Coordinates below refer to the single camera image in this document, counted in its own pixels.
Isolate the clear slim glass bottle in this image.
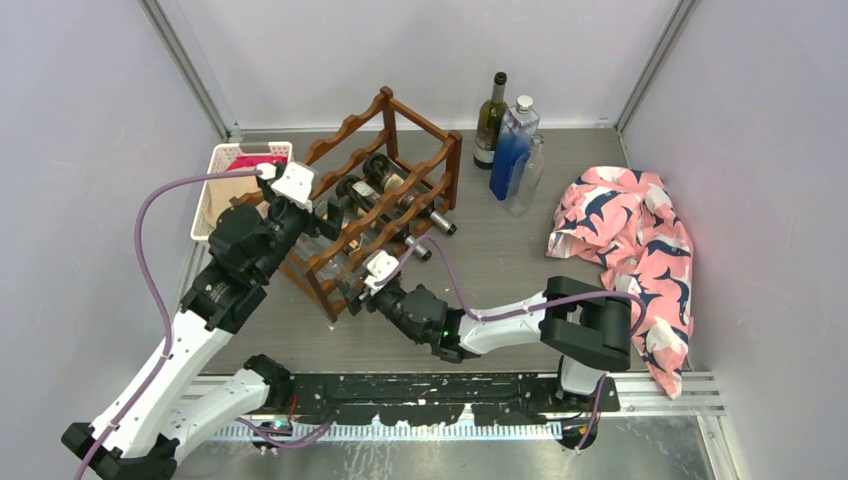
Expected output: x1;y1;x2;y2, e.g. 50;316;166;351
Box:
284;234;350;305

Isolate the dark wine bottle cream label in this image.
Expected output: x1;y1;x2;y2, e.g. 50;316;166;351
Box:
334;174;434;264

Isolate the dark green wine bottle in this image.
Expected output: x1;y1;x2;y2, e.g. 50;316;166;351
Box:
363;152;457;236

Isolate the brown wooden wine rack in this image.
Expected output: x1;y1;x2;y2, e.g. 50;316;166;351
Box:
289;86;462;323

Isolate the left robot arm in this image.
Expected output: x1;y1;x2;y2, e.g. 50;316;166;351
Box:
62;197;343;479

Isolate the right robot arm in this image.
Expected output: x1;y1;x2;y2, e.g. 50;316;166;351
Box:
341;276;638;411

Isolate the clear square slim bottle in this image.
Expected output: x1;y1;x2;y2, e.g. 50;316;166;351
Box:
506;133;545;217

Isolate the olive green wine bottle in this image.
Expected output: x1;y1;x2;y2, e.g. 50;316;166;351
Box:
473;71;508;170

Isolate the blue clear square bottle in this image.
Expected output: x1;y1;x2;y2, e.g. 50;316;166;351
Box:
489;95;540;201

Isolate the beige cloth in basket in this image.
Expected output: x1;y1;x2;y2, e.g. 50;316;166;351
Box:
201;176;269;227

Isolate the white perforated plastic basket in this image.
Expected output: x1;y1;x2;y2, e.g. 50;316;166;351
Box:
190;140;294;243

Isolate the pink shark print cloth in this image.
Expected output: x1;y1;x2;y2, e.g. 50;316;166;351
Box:
546;166;694;399

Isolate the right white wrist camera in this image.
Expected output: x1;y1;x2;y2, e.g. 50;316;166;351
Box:
364;249;400;295

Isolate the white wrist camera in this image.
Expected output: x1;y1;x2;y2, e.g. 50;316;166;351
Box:
256;161;318;213
364;249;400;295

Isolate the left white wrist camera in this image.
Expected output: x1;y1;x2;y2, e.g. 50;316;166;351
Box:
256;161;318;213

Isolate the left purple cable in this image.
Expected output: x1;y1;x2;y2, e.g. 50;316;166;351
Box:
71;168;333;480

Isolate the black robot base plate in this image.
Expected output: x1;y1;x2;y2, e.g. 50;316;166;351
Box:
249;373;596;427

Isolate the white slotted cable duct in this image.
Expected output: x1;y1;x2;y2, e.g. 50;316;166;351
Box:
212;420;562;442

